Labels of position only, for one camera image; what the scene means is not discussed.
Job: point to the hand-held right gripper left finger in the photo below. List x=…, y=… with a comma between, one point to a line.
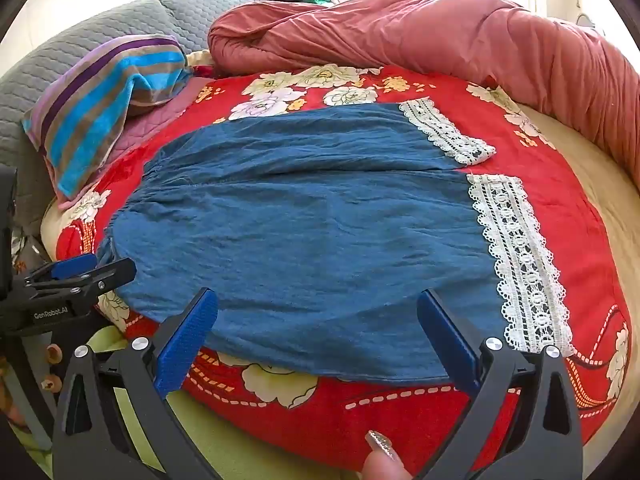
x=187, y=340

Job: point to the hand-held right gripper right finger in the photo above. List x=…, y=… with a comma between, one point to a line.
x=450, y=340

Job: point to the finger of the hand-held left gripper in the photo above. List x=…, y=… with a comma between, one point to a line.
x=100, y=277
x=75, y=266

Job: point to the blue pants with lace trim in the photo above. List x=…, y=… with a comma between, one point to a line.
x=300, y=220

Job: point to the person's right hand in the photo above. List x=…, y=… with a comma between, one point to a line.
x=385, y=462

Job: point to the brown wooden beads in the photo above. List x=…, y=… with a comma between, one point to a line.
x=51, y=355

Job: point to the yellow-green cloth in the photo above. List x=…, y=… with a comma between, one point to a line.
x=225, y=452

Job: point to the pink quilted pillow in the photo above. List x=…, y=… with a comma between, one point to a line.
x=150, y=130

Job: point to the red floral blanket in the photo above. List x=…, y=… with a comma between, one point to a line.
x=320, y=425

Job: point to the striped towel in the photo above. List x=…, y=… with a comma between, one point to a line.
x=100, y=95

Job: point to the cream bed sheet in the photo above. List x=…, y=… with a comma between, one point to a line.
x=600, y=200

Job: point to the grey quilted pillow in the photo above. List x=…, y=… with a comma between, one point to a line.
x=210, y=10
x=65, y=40

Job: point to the rust red duvet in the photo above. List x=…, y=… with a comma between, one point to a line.
x=450, y=30

